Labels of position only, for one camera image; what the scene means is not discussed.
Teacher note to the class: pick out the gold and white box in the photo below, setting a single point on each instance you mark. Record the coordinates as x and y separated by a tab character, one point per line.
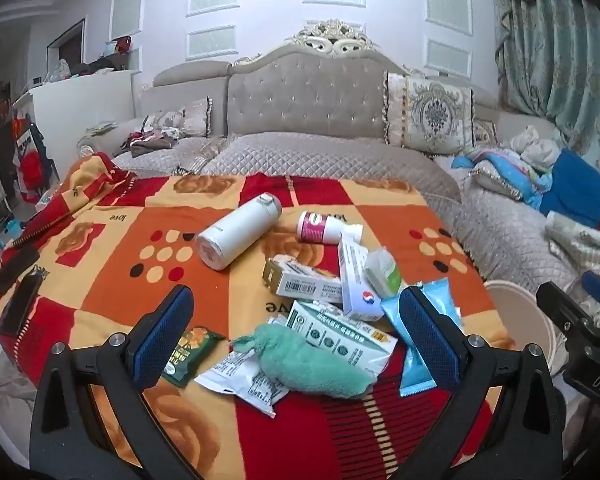
300	282

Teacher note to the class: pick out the large patterned cushion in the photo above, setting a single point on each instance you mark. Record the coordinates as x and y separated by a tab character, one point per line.
432	112

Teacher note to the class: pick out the teal fluffy cloth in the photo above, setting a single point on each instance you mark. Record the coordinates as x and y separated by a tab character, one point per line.
305	365

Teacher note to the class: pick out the black flat case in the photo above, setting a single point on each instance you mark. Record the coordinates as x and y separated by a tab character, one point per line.
17	305

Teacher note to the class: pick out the pink label pill bottle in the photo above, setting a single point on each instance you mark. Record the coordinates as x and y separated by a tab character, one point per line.
320	227

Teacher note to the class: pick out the white thermos bottle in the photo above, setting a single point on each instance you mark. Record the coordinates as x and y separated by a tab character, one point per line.
235	232

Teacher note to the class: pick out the beige quilted sofa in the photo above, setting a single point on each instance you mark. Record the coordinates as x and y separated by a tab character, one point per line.
305	90

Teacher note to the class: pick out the light blue packet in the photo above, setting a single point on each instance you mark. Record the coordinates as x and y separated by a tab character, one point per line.
392	325

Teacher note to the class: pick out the pile of dark clothes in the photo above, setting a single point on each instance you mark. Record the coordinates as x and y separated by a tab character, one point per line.
147	145

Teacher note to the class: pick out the white box with round logo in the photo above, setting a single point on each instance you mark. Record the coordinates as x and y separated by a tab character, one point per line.
355	280

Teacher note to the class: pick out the red bag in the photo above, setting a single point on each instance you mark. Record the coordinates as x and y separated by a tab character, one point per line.
32	165

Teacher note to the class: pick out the floral quilted cover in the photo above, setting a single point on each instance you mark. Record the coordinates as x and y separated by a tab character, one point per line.
580	245

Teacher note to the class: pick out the beige crumpled clothes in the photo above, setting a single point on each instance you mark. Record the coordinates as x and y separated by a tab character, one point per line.
537	150

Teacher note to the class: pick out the blue cloth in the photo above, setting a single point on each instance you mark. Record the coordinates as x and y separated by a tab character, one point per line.
577	187

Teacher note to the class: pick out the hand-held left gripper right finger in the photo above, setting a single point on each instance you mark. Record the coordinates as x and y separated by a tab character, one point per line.
425	330

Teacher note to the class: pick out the white printed sachet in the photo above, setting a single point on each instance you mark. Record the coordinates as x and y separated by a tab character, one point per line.
237	377

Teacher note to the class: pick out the small patterned cushion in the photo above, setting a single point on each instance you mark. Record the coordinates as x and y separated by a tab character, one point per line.
484	132

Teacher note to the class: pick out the crumpled green white wrapper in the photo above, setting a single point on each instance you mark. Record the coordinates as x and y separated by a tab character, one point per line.
384	270

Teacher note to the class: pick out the beige round bin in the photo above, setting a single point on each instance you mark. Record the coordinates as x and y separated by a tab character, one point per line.
517	310

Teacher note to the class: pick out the orange red printed blanket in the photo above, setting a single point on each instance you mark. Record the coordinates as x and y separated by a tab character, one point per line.
110	260

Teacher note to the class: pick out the white green printed pack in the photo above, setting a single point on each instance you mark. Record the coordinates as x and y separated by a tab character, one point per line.
345	340

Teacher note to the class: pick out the white cabinet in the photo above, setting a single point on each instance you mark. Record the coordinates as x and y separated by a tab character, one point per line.
80	105

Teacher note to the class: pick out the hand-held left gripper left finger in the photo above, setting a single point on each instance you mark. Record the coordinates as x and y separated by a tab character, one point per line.
162	330

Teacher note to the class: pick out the colourful folded blanket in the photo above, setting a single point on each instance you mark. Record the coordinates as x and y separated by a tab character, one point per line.
495	170

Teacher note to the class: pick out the green snack packet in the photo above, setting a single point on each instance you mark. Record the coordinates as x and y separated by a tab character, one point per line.
192	355

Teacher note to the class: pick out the floral fringed cushion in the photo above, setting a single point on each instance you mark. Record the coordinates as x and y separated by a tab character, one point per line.
185	117

